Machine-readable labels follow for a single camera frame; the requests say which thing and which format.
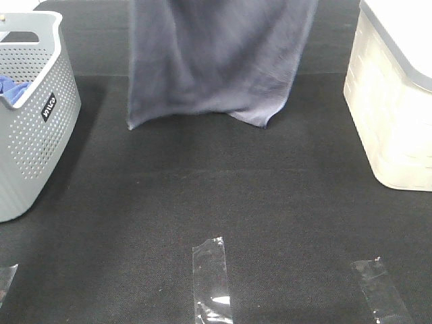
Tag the grey microfibre towel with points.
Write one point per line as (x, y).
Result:
(233, 57)

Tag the clear tape strip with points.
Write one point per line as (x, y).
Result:
(6, 277)
(380, 293)
(210, 283)

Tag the cream plastic basket grey rim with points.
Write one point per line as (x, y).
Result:
(388, 91)

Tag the clear tape strip left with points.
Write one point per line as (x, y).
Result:
(6, 277)

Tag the grey perforated laundry basket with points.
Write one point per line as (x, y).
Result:
(35, 128)

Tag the clear tape strip centre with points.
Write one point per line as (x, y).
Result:
(210, 283)

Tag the black felt table mat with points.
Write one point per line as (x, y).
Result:
(110, 237)

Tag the blue cloth in basket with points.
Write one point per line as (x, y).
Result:
(11, 90)

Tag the clear tape strip right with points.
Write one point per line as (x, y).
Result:
(380, 293)

